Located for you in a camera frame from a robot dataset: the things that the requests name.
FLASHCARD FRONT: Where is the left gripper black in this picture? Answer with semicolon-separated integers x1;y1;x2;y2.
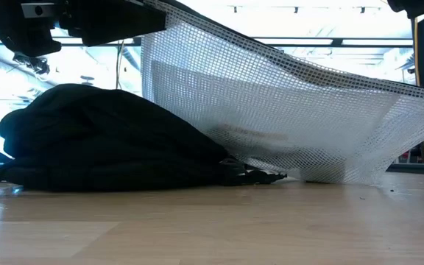
0;0;167;58

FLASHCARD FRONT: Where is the black backpack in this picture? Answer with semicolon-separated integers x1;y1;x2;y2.
0;83;289;193

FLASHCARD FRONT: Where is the large clear mesh pouch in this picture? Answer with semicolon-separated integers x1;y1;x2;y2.
140;0;424;186

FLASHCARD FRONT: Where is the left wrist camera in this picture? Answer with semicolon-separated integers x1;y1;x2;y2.
21;1;56;19

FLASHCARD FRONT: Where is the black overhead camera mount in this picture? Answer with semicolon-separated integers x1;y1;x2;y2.
12;53;52;77

